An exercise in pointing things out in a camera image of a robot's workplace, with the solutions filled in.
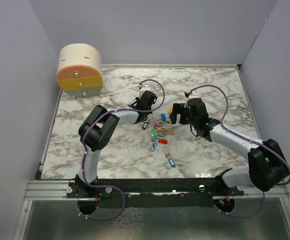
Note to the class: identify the red S-shaped carabiner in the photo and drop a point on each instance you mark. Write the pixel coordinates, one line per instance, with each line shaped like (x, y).
(158, 125)

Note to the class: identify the round three-drawer storage box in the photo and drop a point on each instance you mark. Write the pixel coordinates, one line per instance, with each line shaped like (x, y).
(79, 71)

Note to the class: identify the red key tag with key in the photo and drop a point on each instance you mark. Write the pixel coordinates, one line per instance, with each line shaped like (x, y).
(162, 141)

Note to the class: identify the blue window tag with key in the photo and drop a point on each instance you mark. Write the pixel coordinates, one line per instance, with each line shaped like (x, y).
(169, 158)

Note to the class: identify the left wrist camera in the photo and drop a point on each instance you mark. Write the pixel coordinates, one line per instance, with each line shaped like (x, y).
(143, 88)

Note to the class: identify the black key tag with key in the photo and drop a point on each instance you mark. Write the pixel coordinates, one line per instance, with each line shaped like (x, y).
(145, 125)

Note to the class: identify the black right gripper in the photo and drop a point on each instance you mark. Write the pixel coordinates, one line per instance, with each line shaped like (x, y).
(179, 108)

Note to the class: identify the orange s-shaped carabiner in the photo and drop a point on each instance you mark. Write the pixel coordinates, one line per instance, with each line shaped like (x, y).
(169, 132)
(161, 130)

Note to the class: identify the yellow key tag with key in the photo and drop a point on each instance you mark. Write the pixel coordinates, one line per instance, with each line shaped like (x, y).
(170, 110)

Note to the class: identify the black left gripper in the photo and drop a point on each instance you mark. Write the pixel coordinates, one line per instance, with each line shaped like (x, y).
(137, 99)

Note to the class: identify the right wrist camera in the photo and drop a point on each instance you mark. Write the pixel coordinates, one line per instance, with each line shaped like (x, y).
(191, 94)

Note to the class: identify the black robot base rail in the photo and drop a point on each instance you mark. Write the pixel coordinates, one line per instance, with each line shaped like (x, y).
(150, 192)

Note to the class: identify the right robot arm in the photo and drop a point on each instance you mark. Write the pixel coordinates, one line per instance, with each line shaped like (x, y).
(266, 162)

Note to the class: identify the blue s-shaped carabiner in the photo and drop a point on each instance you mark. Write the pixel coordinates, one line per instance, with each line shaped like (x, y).
(159, 136)
(153, 147)

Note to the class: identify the aluminium frame rail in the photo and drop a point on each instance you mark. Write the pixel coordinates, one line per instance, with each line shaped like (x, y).
(46, 190)

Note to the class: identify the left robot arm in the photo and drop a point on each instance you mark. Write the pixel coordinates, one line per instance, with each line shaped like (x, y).
(98, 128)

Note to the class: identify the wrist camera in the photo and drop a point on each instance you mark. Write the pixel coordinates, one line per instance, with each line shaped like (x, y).
(191, 94)
(143, 88)

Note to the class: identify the green key tag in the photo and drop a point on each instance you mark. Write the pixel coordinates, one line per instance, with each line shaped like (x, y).
(153, 133)

